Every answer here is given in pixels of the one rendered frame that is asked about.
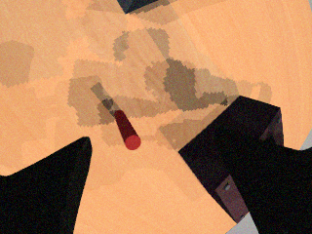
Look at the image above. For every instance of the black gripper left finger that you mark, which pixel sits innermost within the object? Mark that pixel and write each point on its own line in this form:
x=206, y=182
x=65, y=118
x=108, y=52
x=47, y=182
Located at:
x=44, y=197

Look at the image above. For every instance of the dark red peg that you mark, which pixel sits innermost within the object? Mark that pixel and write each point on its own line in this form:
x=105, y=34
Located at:
x=128, y=133

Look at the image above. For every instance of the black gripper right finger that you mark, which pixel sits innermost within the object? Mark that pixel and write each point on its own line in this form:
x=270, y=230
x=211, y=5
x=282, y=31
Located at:
x=271, y=178

